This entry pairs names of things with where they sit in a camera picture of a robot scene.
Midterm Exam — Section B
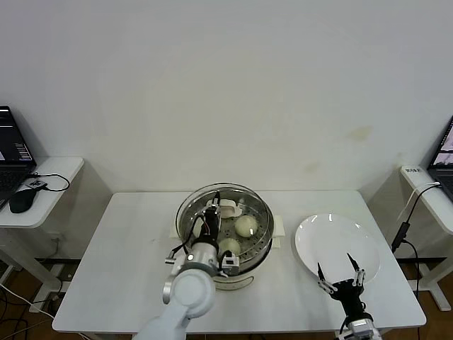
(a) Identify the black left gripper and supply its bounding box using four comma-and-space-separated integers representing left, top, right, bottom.
203, 190, 222, 244

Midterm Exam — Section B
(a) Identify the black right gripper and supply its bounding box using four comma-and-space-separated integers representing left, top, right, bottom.
316, 252, 367, 319

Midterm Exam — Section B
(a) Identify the glass pot lid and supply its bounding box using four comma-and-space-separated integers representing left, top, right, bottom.
176, 181, 274, 259

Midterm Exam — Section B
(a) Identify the stainless steel steamer basket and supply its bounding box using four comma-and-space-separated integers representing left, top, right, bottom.
178, 187, 275, 270

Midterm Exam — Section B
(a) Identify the white round plate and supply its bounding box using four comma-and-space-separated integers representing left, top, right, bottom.
293, 212, 382, 287

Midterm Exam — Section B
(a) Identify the cream electric cooking pot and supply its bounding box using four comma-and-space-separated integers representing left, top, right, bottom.
168, 214, 286, 293

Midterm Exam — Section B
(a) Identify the black metal crossbar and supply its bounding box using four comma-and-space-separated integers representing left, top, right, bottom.
394, 255, 447, 265
33, 258, 83, 265

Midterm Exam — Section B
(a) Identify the white side desk labelled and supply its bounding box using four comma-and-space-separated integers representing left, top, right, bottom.
398, 164, 453, 312

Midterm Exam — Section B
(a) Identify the black laptop light screen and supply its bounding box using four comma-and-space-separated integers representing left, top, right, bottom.
426, 114, 453, 199

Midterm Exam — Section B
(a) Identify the white side desk rounded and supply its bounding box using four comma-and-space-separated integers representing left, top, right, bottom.
0, 157, 86, 315

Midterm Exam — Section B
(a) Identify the black computer mouse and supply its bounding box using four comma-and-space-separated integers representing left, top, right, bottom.
8, 191, 35, 215

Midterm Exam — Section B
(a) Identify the black laptop dark screen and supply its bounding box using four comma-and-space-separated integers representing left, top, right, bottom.
0, 105, 38, 210

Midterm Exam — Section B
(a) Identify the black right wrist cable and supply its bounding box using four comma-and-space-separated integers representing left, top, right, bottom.
338, 314, 350, 340

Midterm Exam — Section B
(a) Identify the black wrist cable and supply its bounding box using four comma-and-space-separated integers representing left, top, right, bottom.
338, 314, 350, 340
164, 212, 210, 265

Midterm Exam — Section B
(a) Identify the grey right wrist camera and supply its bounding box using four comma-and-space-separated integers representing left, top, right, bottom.
348, 318, 377, 337

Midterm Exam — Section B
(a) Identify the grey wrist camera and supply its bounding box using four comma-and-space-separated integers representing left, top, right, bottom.
348, 318, 377, 337
219, 250, 241, 276

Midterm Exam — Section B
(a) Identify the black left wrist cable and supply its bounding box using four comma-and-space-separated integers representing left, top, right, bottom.
164, 212, 210, 265

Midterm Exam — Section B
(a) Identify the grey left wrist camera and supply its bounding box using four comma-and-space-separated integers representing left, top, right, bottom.
219, 250, 241, 276

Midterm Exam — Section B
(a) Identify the black cable with adapter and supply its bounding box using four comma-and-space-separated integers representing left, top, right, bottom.
390, 182, 442, 293

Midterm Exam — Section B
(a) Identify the white flat cable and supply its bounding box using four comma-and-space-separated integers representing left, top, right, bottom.
396, 181, 442, 222

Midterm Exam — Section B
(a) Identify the black hub cable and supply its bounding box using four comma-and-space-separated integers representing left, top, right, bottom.
26, 172, 70, 193

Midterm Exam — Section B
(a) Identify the white floor cable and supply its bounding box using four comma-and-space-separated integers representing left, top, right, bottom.
0, 284, 56, 319

